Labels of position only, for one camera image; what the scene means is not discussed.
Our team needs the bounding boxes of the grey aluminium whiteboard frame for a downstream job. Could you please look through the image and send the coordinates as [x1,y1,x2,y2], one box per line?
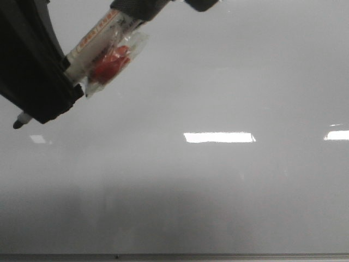
[1,253,348,261]

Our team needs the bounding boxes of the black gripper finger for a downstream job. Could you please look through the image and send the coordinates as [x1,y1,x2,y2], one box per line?
[110,0,218,21]
[1,1,83,124]

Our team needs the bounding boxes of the white black-tipped marker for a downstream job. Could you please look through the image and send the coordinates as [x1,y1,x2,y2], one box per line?
[13,8,140,129]

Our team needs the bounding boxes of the white glossy whiteboard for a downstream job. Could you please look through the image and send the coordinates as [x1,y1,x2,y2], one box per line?
[1,1,348,253]

